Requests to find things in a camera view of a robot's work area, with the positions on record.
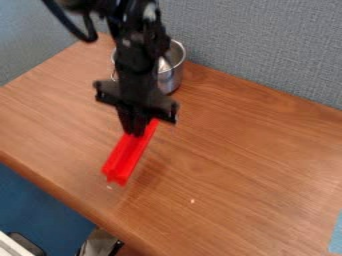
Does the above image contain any white object bottom left corner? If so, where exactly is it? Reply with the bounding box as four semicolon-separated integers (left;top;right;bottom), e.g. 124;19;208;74
0;231;35;256

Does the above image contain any stainless steel pot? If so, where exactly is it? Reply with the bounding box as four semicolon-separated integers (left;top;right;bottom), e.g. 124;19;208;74
110;38;188;96

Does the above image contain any red star-shaped bar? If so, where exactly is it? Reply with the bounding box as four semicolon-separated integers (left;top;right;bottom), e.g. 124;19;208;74
102;119;160;186

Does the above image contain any grey chair part below table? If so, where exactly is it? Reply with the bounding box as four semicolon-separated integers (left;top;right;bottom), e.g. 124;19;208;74
75;228;125;256

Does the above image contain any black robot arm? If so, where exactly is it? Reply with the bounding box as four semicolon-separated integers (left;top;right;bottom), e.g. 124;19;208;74
59;0;180;137

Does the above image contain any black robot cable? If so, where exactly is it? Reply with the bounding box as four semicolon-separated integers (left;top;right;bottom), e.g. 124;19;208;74
42;0;101;44

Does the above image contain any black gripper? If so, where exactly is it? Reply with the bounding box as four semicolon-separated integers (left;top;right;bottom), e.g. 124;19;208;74
94;66;180;137

